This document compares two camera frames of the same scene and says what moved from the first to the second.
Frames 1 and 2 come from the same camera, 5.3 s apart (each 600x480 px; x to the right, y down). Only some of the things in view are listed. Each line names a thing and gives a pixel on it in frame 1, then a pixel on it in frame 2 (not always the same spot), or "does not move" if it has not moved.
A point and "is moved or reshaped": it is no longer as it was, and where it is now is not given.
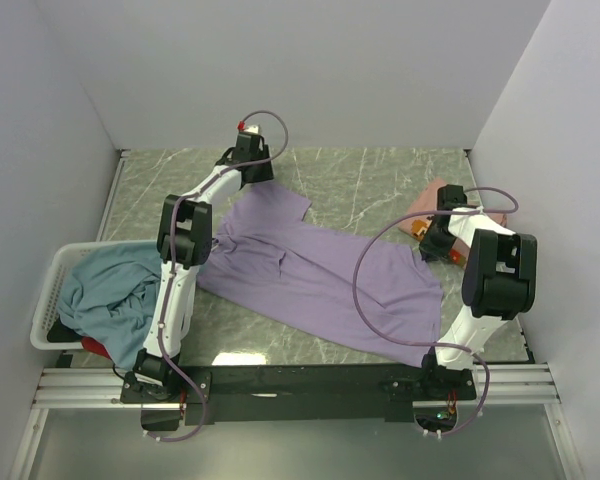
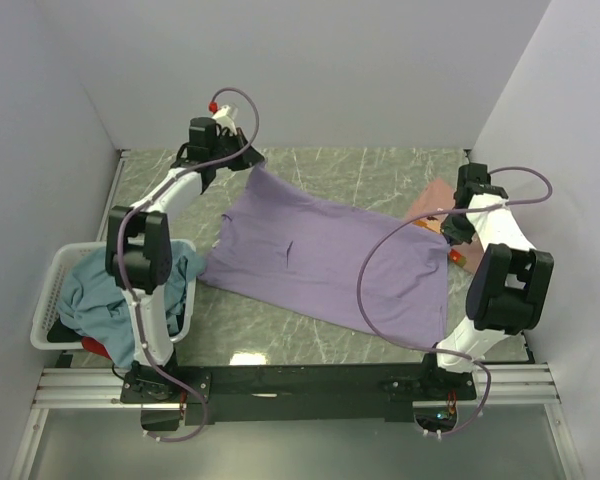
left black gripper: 258,171 to 241,154
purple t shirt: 266,255 is moved or reshaped
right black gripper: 433,248 to 453,232
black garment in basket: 59,333 does not move
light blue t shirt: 112,295 does not move
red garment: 92,346 does not move
